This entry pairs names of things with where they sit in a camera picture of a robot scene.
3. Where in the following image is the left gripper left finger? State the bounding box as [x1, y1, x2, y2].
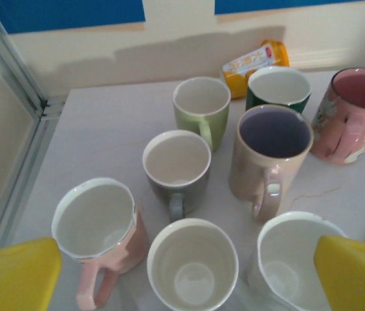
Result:
[0, 237, 63, 311]

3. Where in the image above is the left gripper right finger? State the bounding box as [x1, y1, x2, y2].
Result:
[313, 235, 365, 311]

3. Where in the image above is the white faceted mug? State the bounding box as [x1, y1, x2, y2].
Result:
[246, 211, 347, 311]

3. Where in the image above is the pink mug with silver rim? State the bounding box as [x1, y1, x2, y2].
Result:
[50, 177, 149, 311]

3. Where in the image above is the pink floral mug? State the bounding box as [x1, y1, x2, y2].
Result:
[310, 67, 365, 166]

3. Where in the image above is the iridescent mug with purple inside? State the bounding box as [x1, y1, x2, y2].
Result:
[228, 104, 315, 224]

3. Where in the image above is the small pale pink mug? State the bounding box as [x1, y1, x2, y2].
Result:
[146, 218, 240, 311]

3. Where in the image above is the grey mug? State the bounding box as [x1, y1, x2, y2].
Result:
[142, 130, 212, 223]

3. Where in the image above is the dark green mug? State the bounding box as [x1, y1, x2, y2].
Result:
[245, 66, 313, 115]

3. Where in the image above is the light green mug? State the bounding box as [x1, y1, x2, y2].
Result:
[172, 76, 232, 153]

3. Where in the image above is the aluminium side rail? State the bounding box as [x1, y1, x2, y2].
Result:
[0, 95, 69, 255]

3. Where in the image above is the aluminium frame post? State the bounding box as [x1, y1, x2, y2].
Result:
[0, 0, 49, 113]

